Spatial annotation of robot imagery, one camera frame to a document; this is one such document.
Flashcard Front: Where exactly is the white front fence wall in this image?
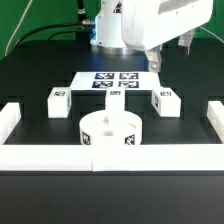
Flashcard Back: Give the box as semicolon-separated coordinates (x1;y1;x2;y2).
0;144;224;172

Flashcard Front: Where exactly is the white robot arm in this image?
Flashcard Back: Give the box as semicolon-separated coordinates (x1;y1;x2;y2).
90;0;214;73

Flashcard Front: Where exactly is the white cable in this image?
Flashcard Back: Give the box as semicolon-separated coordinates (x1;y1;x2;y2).
3;0;34;58

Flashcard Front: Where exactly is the white marker base plate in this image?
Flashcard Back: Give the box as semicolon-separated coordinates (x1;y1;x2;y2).
70;71;160;91

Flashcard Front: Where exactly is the black cable bundle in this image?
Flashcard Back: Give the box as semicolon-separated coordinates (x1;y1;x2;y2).
13;0;98;48

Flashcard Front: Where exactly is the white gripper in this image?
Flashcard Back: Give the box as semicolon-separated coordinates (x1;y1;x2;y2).
121;0;213;73

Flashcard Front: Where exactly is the white left fence wall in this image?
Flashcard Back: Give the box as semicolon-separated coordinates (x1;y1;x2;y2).
0;102;21;145

